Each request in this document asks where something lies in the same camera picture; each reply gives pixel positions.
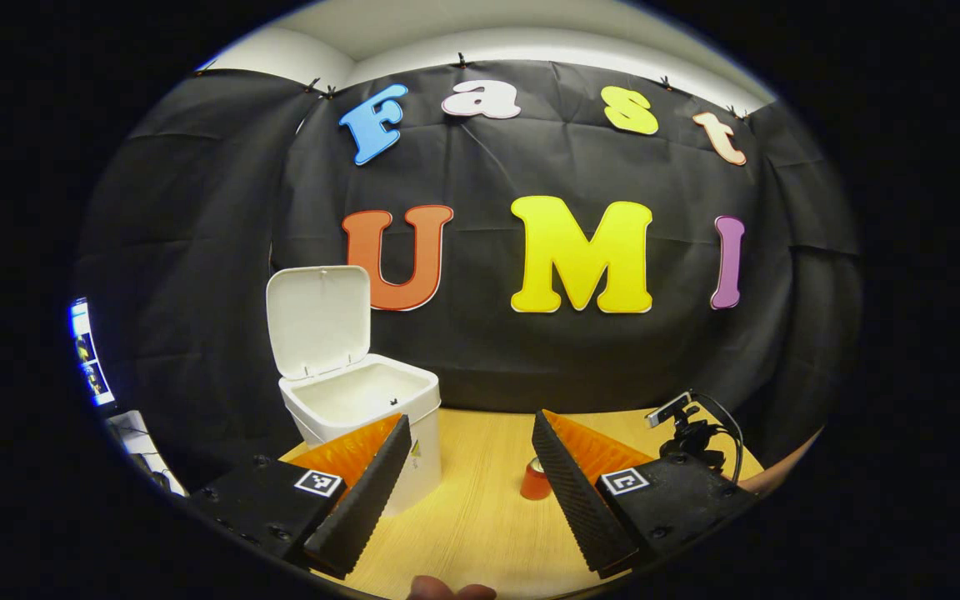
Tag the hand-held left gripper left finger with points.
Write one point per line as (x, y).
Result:
(367, 500)

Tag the white desktop garbage bin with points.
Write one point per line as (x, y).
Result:
(322, 317)

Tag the computer monitor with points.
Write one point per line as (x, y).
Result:
(88, 358)

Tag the wooden desktop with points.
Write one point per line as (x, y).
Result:
(480, 517)

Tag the red pop can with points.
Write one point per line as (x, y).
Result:
(534, 483)

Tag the black backdrop cloth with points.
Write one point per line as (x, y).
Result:
(488, 158)

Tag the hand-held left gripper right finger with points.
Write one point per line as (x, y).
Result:
(570, 500)

